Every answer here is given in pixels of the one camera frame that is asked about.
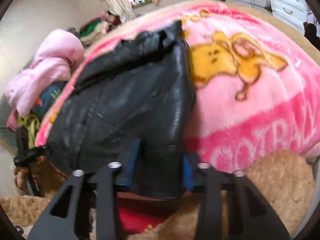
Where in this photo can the pink cartoon fleece blanket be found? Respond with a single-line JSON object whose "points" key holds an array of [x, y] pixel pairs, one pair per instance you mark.
{"points": [[256, 90]]}

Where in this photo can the person's left hand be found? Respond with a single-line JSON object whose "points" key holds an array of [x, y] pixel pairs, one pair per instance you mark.
{"points": [[20, 178]]}

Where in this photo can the pile of folded clothes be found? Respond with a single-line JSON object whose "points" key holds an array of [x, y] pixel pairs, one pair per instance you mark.
{"points": [[97, 27]]}

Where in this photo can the pink quilted comforter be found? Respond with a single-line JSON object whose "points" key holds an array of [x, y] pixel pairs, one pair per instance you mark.
{"points": [[55, 60]]}

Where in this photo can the red garment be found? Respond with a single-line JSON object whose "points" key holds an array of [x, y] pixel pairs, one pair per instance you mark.
{"points": [[139, 216]]}

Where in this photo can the white drawer cabinet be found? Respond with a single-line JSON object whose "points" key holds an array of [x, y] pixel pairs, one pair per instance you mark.
{"points": [[291, 12]]}

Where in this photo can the lilac garment on chair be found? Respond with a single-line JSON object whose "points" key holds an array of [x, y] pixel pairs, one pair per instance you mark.
{"points": [[313, 20]]}

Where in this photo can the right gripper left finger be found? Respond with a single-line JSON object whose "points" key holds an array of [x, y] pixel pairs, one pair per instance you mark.
{"points": [[67, 215]]}

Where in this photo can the black leather jacket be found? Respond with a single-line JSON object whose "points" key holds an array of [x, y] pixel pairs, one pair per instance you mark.
{"points": [[130, 105]]}

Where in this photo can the teal floral pillow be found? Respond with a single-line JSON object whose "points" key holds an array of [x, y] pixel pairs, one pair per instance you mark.
{"points": [[47, 98]]}

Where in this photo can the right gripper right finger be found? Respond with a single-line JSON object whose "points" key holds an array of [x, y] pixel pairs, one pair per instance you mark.
{"points": [[249, 215]]}

